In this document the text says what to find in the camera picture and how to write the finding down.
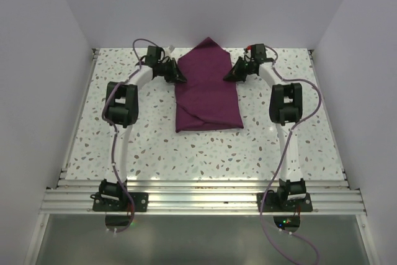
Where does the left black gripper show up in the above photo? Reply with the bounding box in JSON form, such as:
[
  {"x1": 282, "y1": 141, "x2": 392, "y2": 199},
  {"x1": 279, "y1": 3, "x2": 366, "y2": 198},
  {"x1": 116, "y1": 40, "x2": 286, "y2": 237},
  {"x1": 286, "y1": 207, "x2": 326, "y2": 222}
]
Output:
[{"x1": 157, "y1": 58, "x2": 187, "y2": 84}]

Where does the purple surgical cloth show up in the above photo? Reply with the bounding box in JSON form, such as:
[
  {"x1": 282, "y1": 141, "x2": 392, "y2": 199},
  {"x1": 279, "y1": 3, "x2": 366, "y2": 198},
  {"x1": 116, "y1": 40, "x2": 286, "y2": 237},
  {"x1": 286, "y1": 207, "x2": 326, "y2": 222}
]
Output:
[{"x1": 175, "y1": 37, "x2": 244, "y2": 133}]

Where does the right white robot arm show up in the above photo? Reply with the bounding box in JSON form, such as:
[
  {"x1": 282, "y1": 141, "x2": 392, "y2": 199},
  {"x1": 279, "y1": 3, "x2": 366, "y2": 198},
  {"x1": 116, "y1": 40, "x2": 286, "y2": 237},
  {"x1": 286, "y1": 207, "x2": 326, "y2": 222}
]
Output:
[{"x1": 223, "y1": 44, "x2": 307, "y2": 211}]

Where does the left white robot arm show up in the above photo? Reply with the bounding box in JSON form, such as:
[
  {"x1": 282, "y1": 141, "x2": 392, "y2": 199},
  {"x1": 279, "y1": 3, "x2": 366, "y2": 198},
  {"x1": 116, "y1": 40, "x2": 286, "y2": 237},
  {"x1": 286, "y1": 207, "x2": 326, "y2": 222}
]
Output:
[{"x1": 96, "y1": 45, "x2": 187, "y2": 211}]

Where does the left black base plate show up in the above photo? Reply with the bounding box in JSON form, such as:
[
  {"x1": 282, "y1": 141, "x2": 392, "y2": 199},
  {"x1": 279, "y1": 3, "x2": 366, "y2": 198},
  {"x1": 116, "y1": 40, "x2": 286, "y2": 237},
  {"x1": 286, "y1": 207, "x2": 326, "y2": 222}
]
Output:
[{"x1": 90, "y1": 192, "x2": 149, "y2": 212}]

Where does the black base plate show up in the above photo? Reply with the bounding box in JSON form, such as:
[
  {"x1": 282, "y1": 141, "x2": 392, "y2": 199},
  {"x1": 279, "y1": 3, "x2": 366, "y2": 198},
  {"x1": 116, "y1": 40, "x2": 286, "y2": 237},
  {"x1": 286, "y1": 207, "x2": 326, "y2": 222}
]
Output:
[
  {"x1": 90, "y1": 192, "x2": 149, "y2": 212},
  {"x1": 256, "y1": 191, "x2": 313, "y2": 212}
]

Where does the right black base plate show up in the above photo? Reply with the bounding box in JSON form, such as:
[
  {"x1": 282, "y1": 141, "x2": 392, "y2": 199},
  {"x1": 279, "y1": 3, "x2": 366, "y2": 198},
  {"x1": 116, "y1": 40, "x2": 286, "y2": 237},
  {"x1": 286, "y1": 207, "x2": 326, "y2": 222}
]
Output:
[{"x1": 256, "y1": 191, "x2": 313, "y2": 212}]

